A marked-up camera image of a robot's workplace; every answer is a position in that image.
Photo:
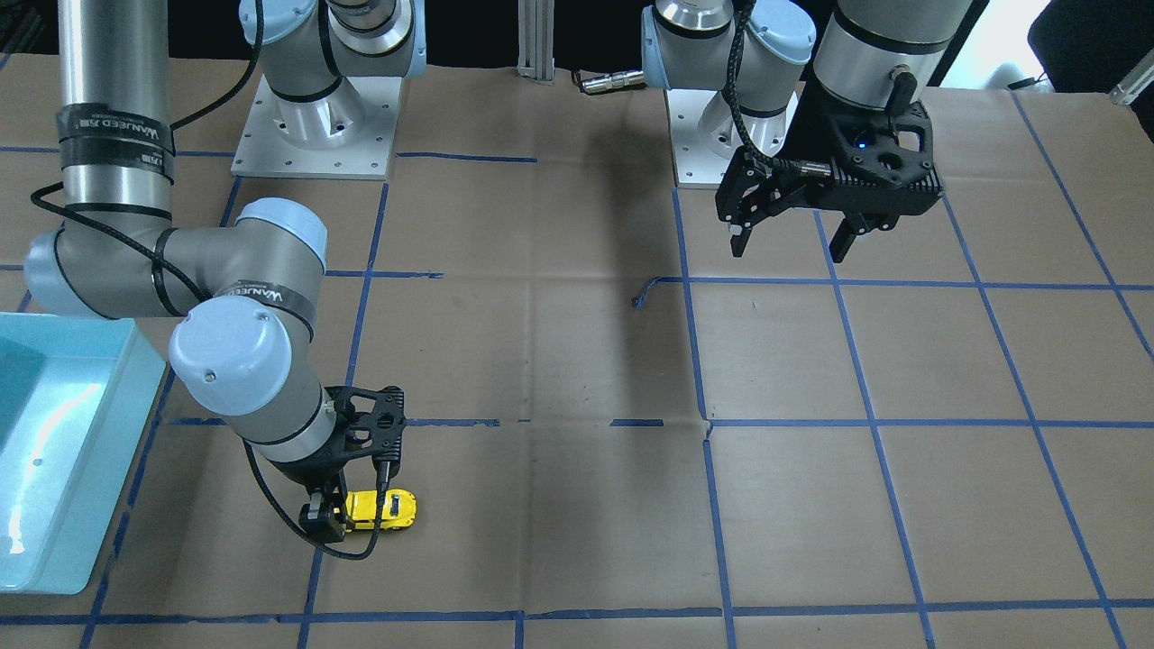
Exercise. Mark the aluminium frame post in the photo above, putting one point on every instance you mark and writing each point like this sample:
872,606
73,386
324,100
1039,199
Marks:
535,24

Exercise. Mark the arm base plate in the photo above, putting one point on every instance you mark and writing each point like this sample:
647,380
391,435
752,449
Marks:
703,135
347,135

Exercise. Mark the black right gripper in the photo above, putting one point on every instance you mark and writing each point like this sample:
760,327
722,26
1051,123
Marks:
308,470

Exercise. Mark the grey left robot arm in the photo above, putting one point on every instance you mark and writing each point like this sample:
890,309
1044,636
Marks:
877,55

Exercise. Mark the yellow beetle toy car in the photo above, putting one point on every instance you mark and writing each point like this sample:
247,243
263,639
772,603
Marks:
398,512

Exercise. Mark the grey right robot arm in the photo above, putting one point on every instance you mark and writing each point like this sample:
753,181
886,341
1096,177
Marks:
244,295

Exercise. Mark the light blue plastic tray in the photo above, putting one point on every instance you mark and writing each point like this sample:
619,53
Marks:
75,397

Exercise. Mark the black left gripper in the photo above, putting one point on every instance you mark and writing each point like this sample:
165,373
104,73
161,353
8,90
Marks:
811,129

